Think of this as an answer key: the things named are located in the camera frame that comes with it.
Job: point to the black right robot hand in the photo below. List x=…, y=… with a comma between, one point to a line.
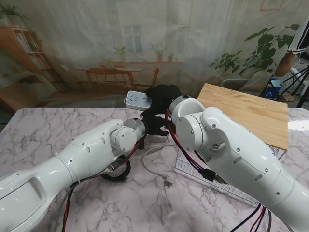
x=161, y=99

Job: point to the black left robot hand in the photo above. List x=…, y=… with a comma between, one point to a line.
x=154, y=124

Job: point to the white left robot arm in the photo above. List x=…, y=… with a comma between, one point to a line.
x=72, y=164

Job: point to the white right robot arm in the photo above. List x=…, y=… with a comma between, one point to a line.
x=229, y=149

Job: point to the printed scenery backdrop cloth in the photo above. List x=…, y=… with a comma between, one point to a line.
x=72, y=48

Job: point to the blue bag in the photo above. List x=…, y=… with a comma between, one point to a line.
x=270, y=90

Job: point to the person in striped shorts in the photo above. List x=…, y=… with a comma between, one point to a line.
x=286, y=62

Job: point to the black tripod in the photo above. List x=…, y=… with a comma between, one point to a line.
x=295, y=82

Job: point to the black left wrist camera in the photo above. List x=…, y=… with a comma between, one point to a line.
x=141, y=144

